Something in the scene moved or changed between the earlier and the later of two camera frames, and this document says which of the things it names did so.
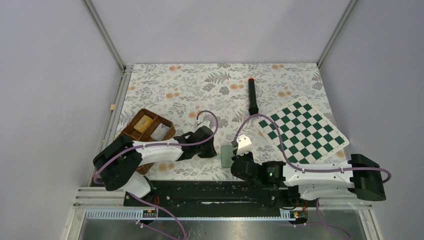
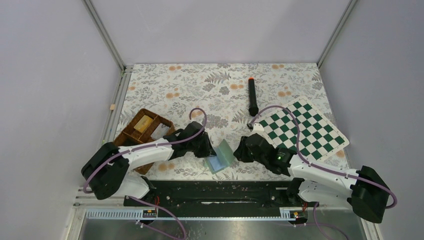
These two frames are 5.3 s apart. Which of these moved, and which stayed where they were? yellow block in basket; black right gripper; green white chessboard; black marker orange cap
Moved: black right gripper
Stayed: black marker orange cap; yellow block in basket; green white chessboard
